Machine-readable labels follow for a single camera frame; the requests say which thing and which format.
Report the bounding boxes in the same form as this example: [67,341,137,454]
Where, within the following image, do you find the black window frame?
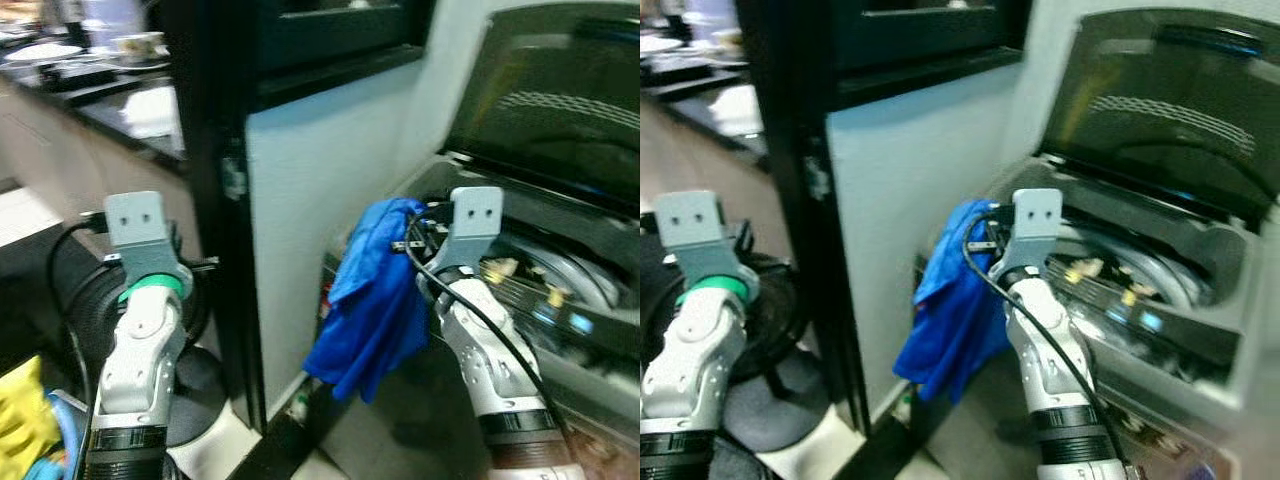
[830,0,1036,111]
[250,0,438,111]

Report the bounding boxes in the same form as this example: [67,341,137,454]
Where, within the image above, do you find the black floor fan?
[55,235,226,451]
[640,235,831,451]

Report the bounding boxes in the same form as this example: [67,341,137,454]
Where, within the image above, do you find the dark glass washer lid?
[1035,8,1280,231]
[443,8,641,216]

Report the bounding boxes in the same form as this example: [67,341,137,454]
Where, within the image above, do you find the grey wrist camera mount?
[1003,188,1064,276]
[437,187,506,281]
[653,190,746,293]
[104,190,194,293]

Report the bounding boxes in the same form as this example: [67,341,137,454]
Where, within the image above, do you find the blue cloth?
[303,197,433,404]
[893,199,1013,404]

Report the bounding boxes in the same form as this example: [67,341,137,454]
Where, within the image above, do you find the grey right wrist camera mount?
[1003,188,1064,276]
[437,187,506,281]

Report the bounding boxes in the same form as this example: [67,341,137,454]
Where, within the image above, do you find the grey top-loading washing machine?
[318,150,641,480]
[912,150,1280,480]

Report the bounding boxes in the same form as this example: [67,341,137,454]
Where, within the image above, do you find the black door frame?
[735,0,869,433]
[160,0,269,433]

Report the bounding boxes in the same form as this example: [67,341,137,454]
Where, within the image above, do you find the yellow cloth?
[0,355,63,480]

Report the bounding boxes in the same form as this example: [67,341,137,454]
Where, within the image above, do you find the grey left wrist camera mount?
[104,190,194,293]
[653,190,746,293]

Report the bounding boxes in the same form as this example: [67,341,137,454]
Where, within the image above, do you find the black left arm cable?
[45,215,111,401]

